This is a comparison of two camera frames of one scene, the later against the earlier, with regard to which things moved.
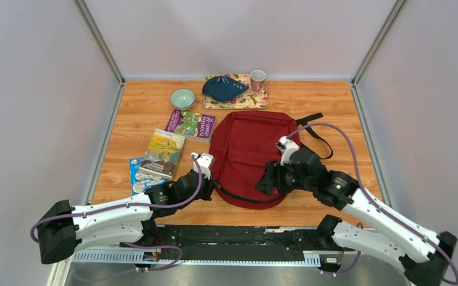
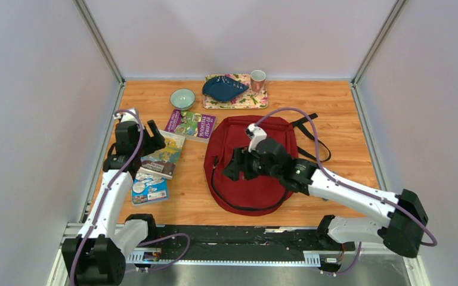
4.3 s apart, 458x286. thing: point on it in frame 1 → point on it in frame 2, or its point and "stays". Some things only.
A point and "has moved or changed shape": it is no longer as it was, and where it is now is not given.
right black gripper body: [285, 180] → [253, 167]
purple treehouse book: [194, 127] stays
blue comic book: [141, 179] stays
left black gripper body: [206, 194] → [145, 145]
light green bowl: [182, 99] stays
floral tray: [249, 99] stays
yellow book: [163, 154] stays
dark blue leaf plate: [222, 89] stays
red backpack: [243, 144] has moved or changed shape
